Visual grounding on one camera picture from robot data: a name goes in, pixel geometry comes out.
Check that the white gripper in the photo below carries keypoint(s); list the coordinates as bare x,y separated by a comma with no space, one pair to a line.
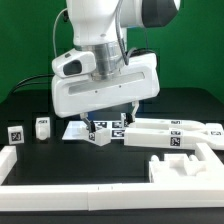
81,93

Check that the white chair back frame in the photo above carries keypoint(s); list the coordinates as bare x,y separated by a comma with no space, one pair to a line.
171,133

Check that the white chair seat part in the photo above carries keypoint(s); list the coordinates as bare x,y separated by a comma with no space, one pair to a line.
175,168

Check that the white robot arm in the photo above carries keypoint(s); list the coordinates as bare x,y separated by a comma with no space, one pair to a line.
99,72

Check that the white marker sheet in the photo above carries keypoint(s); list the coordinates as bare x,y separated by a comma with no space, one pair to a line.
77,130

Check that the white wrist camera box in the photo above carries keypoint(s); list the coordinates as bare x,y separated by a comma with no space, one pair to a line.
74,63

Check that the white workspace border frame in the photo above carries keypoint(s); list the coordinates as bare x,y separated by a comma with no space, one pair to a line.
207,190

